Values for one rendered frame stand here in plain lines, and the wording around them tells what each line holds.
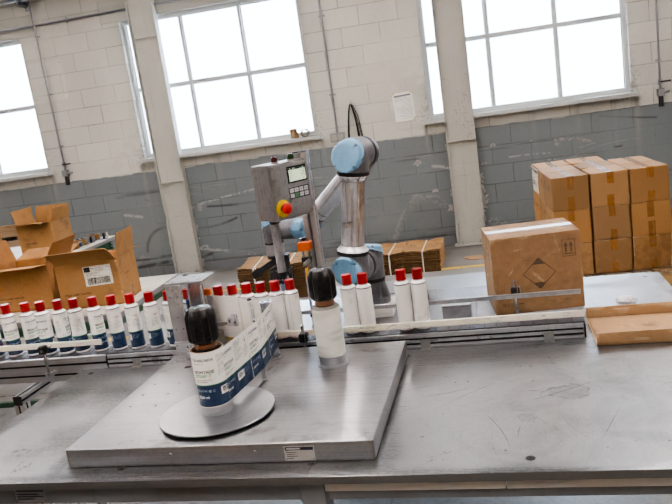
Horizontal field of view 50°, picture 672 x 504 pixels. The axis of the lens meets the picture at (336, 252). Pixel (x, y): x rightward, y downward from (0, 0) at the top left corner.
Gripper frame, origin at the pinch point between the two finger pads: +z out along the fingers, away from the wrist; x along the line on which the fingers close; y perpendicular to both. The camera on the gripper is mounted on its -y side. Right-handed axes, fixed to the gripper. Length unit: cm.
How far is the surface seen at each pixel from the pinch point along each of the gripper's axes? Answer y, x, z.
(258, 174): 11, -36, -55
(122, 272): -104, 78, -4
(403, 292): 54, -43, -11
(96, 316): -58, -36, -12
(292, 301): 16.3, -40.4, -11.2
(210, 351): 9, -101, -17
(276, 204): 16, -39, -44
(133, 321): -43, -38, -9
